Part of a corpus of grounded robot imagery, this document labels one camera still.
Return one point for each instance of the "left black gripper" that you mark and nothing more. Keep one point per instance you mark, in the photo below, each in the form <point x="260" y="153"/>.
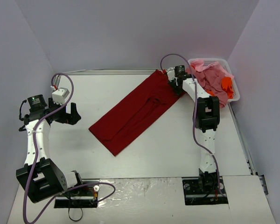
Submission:
<point x="61" y="114"/>

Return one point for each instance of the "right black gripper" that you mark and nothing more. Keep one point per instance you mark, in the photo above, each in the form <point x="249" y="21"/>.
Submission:
<point x="175" y="84"/>

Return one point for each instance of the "dark red t-shirt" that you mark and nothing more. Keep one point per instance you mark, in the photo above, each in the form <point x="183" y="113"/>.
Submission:
<point x="135" y="113"/>

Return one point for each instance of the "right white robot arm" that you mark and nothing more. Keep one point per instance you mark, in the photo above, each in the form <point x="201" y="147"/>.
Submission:
<point x="206" y="118"/>

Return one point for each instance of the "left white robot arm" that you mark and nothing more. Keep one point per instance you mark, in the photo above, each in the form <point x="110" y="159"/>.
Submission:
<point x="40" y="177"/>

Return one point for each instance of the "white plastic basket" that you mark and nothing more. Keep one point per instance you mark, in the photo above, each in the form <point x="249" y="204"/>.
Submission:
<point x="200" y="64"/>

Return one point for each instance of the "pink t-shirt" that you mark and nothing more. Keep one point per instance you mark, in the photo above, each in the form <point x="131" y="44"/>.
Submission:
<point x="206" y="76"/>

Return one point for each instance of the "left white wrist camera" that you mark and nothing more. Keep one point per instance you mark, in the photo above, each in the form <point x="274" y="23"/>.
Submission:
<point x="59" y="95"/>

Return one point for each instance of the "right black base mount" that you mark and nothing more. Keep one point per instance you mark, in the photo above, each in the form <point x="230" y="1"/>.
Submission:
<point x="194" y="195"/>

